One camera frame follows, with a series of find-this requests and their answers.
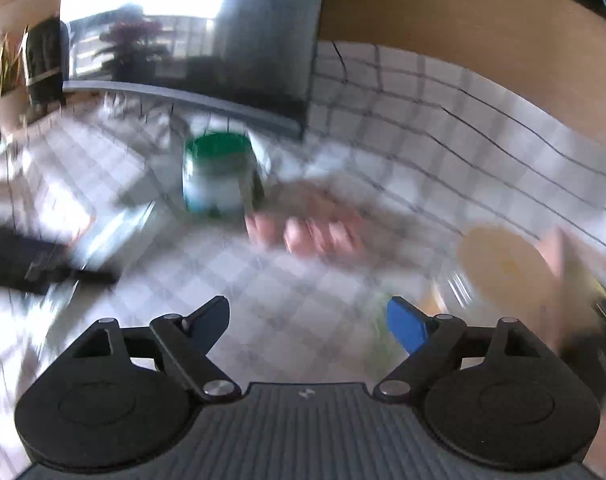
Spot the black computer monitor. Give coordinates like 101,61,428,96
60,0,330,137

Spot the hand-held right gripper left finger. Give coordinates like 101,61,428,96
72,296,242,404

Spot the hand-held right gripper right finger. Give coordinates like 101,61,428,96
374,296,542,403

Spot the clear jar with flower label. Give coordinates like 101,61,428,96
455,225,562,322

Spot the black speaker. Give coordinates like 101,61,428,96
25,17,70,105

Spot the green-lid glass jar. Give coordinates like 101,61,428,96
182,132,264,219

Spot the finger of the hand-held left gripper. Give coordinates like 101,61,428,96
25,242,120,295

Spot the white checked tablecloth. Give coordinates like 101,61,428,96
0,40,606,480

